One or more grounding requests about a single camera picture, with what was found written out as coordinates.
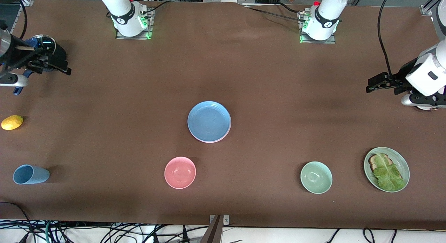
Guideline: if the blue plate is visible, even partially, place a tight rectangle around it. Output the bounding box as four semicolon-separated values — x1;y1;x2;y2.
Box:
187;101;231;142

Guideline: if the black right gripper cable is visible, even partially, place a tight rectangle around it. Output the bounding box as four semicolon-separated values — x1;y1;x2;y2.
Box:
19;0;29;40

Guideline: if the long black base cable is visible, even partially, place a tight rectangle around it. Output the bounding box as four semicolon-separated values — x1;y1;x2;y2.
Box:
242;5;307;23

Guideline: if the black right base cable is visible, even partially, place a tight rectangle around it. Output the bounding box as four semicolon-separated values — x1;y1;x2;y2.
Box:
141;0;178;14

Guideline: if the blue cup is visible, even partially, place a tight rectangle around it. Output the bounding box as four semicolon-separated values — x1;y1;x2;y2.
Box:
13;164;50;185

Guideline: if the small metal bracket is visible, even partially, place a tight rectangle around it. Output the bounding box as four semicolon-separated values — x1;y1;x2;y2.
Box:
209;214;230;226

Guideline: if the dark blue saucepan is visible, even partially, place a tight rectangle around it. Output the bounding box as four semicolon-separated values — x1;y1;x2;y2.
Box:
13;34;67;96

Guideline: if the green lettuce leaf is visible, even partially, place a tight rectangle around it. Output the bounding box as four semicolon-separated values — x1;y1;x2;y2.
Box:
373;154;407;192

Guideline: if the small green bowl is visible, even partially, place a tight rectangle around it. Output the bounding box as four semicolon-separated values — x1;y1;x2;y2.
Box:
300;161;333;194

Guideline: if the glass pot lid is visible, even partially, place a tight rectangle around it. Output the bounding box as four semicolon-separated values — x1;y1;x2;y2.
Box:
30;34;56;54

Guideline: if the yellow lemon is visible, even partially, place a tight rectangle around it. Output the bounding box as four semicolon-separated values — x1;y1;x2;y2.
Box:
1;115;24;131

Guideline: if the small pink bowl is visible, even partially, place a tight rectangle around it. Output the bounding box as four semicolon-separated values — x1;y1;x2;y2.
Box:
164;156;197;189

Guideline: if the toasted bread slice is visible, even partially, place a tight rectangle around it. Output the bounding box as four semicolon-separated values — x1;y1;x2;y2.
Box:
368;153;404;179

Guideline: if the black cable on table edge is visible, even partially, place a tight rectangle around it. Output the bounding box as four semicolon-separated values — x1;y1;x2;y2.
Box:
0;201;33;233

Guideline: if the green plate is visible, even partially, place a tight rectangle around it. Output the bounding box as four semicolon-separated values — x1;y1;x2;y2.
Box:
363;147;410;193

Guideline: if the dark stand pole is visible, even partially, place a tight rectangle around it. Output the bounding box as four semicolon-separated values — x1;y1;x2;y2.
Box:
199;215;224;243

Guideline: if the pink plate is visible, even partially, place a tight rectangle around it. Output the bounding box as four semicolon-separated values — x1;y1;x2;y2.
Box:
197;124;232;143

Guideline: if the short black base cable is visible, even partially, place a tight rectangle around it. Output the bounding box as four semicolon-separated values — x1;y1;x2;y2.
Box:
275;2;307;14

